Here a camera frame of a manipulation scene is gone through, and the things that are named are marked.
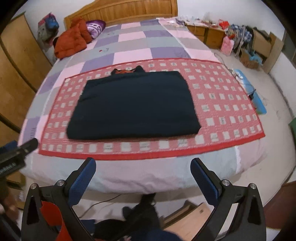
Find dark navy winter coat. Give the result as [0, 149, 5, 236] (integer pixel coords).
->
[66, 66, 201, 141]

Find pile of colourful clothes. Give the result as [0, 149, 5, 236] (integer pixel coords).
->
[226, 24, 253, 50]

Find person's left hand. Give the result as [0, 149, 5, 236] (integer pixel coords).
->
[1, 178, 19, 221]

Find navy patterned sweater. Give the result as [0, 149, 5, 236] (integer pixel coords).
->
[83, 219, 181, 240]

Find wooden stool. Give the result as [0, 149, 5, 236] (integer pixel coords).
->
[159, 200, 211, 240]

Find wooden wardrobe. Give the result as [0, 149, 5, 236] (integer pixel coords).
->
[0, 12, 53, 186]

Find black shoe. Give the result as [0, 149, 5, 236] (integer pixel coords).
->
[122, 193, 161, 230]

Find red white checkered blanket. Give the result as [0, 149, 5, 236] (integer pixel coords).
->
[39, 58, 265, 160]

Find green cabinet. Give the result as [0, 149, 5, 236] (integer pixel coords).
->
[288, 118, 296, 138]

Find orange puffer jacket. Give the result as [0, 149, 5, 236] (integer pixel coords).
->
[54, 18, 92, 59]

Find blue floor mat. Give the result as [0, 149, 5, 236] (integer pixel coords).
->
[233, 69, 267, 115]

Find purple floral pillow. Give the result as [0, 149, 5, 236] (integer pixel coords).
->
[86, 20, 106, 39]

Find wooden bed headboard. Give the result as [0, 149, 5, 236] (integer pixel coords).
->
[64, 0, 178, 29]

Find pink gift bag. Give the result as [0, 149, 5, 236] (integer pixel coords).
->
[220, 36, 234, 56]

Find cardboard box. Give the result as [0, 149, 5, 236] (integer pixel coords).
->
[252, 28, 284, 74]

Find wooden nightstand with drawers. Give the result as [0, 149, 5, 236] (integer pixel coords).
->
[185, 24, 225, 49]

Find hanging bags on wall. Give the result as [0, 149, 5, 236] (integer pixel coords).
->
[37, 13, 59, 46]

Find black power cable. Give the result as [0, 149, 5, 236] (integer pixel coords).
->
[214, 52, 270, 110]

